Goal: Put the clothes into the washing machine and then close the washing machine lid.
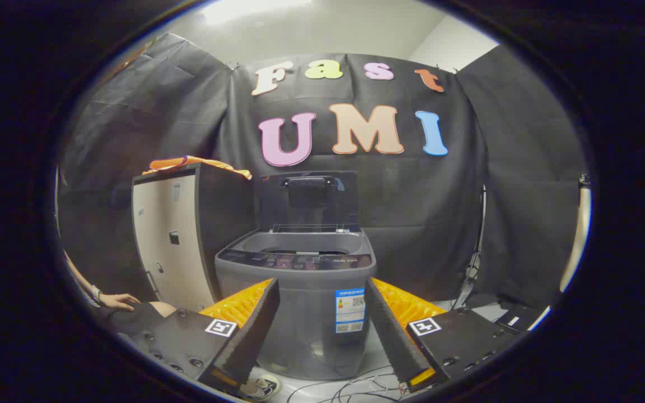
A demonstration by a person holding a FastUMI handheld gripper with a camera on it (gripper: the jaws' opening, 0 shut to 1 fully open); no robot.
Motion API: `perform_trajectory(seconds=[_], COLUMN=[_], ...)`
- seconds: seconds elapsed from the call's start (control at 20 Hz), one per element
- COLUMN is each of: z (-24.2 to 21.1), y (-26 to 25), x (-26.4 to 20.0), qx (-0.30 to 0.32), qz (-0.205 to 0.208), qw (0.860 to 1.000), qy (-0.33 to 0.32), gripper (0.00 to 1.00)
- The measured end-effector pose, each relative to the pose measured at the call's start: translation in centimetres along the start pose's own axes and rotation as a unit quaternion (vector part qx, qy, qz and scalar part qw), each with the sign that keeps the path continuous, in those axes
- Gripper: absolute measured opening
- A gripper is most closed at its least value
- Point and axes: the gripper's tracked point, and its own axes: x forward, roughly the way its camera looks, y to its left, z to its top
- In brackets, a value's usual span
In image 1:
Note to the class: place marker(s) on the person's leg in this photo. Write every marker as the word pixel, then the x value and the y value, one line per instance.
pixel 132 316

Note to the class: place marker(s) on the white patterned shoe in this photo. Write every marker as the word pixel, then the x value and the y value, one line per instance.
pixel 263 387

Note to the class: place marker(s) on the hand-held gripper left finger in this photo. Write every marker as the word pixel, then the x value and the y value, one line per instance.
pixel 249 336

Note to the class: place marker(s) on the black backdrop cloth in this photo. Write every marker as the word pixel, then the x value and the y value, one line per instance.
pixel 412 196

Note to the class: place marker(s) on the black box with white label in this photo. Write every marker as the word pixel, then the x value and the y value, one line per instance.
pixel 515 319

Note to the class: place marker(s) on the orange garment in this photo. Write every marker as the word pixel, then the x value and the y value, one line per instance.
pixel 188 163

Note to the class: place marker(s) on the grey washing machine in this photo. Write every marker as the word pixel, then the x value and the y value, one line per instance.
pixel 311 313

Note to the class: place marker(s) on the dark cabinet with white door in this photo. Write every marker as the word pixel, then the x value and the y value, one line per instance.
pixel 166 252

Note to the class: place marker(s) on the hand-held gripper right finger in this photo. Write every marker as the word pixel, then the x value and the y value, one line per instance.
pixel 392 336

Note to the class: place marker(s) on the dark washing machine lid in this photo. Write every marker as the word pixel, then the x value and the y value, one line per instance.
pixel 277 207

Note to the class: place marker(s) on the white pole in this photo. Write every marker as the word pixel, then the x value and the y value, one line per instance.
pixel 580 224

